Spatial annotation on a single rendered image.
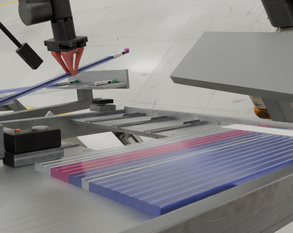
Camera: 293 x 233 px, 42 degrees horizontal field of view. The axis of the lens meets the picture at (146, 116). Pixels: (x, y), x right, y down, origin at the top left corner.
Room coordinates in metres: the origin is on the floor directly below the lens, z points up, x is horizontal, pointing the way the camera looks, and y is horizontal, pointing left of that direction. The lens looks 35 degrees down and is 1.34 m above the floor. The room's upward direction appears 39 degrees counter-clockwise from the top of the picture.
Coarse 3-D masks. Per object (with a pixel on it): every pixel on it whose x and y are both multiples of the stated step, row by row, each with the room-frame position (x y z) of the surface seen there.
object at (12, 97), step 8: (112, 56) 1.06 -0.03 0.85; (88, 64) 1.01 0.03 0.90; (96, 64) 1.01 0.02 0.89; (80, 72) 0.97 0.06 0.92; (48, 80) 0.92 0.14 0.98; (56, 80) 0.92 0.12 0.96; (32, 88) 0.88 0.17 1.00; (40, 88) 0.89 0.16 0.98; (8, 96) 0.85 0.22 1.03; (16, 96) 0.85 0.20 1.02; (0, 104) 0.83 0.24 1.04
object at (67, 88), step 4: (112, 80) 1.16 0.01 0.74; (80, 84) 1.12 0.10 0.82; (84, 84) 1.11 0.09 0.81; (88, 84) 1.12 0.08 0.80; (92, 84) 1.12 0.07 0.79; (96, 84) 1.13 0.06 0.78; (52, 88) 1.07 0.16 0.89; (56, 88) 1.07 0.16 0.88; (60, 88) 1.08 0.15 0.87; (64, 88) 1.08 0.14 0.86; (68, 88) 1.09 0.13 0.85; (72, 88) 1.09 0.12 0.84; (76, 88) 1.10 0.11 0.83; (32, 92) 1.04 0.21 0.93; (36, 92) 1.04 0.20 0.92; (40, 92) 1.05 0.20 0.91; (44, 92) 1.05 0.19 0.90; (48, 92) 1.06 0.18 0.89; (0, 96) 1.00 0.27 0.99; (4, 96) 1.01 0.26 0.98; (24, 96) 1.03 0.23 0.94
